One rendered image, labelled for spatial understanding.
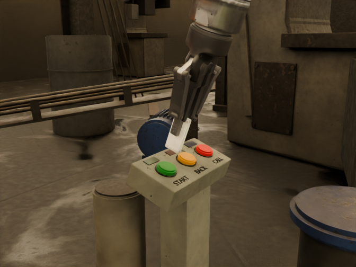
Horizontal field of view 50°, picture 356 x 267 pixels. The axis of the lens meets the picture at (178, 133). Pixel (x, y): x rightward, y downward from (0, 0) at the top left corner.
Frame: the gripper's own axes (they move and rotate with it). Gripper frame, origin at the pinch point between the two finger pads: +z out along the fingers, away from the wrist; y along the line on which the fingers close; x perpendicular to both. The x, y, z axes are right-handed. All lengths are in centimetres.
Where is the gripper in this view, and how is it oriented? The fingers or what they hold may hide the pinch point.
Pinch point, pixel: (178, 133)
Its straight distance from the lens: 71.6
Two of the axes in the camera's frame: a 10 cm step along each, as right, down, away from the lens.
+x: 7.8, 4.6, -4.2
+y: -5.5, 2.0, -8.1
